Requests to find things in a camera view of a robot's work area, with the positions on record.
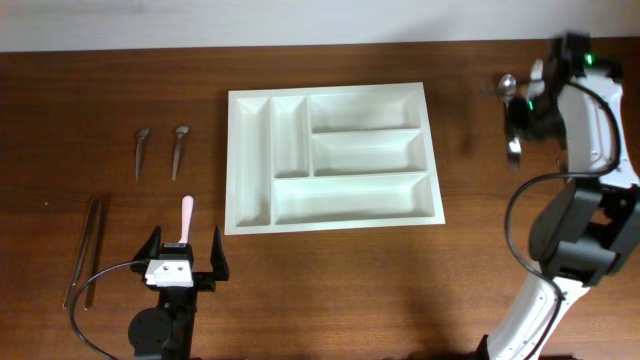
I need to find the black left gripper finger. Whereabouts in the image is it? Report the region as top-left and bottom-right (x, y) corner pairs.
(210, 226), (230, 281)
(133, 225), (162, 261)

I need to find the large metal spoon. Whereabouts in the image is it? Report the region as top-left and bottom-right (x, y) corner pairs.
(496, 74), (517, 120)

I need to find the metal fork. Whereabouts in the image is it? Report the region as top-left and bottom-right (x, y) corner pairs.
(556, 158), (568, 173)
(506, 136), (522, 173)

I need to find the metal chopstick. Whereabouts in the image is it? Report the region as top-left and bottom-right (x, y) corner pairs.
(83, 197), (103, 310)
(62, 197), (100, 309)

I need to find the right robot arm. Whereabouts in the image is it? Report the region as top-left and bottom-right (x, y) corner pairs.
(473, 32), (639, 359)

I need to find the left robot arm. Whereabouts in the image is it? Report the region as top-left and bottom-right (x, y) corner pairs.
(128, 227), (229, 359)

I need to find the pink and white plastic knife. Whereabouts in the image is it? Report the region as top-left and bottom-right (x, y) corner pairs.
(179, 195), (194, 244)

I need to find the small metal spoon left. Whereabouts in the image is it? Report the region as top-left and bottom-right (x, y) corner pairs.
(135, 128), (150, 181)

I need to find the small metal spoon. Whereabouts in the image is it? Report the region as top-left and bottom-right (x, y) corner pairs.
(135, 128), (150, 181)
(171, 125), (190, 181)

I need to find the small metal spoon right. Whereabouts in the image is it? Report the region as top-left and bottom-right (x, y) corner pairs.
(171, 125), (190, 181)

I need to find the white plastic cutlery tray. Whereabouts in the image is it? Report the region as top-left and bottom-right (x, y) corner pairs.
(224, 82), (445, 235)

